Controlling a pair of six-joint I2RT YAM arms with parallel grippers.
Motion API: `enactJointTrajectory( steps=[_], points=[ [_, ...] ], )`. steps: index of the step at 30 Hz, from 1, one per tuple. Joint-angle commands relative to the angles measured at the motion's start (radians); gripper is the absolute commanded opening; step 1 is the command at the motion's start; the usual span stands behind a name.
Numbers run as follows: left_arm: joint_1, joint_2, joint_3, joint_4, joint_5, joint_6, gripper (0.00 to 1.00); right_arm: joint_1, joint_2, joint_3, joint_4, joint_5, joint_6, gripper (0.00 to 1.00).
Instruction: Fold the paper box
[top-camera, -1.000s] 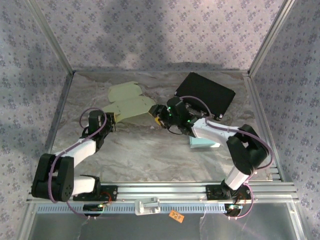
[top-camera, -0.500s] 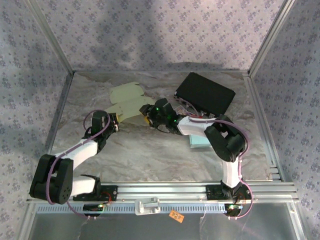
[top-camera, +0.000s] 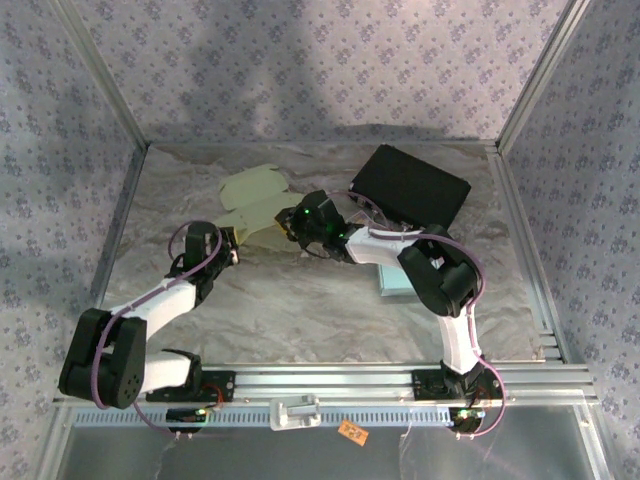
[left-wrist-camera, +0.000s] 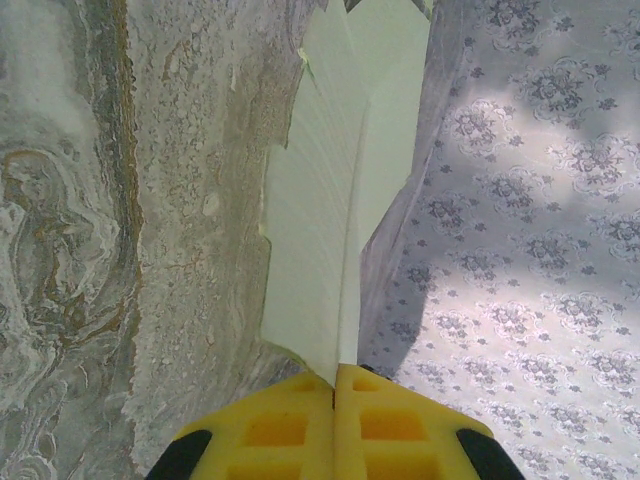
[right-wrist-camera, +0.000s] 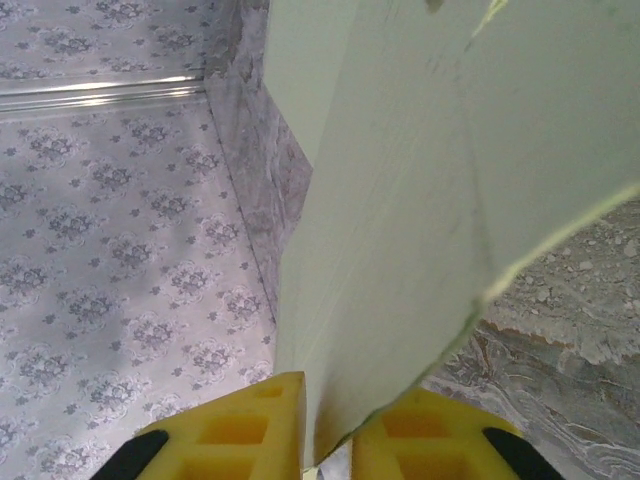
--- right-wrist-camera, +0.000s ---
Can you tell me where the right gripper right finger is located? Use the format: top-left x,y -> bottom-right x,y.
352,387 -> 566,480

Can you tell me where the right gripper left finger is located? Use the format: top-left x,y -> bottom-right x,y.
102,370 -> 307,480

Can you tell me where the light green paper box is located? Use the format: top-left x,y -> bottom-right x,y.
262,0 -> 640,480

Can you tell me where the aluminium frame post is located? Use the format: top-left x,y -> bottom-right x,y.
0,74 -> 207,115

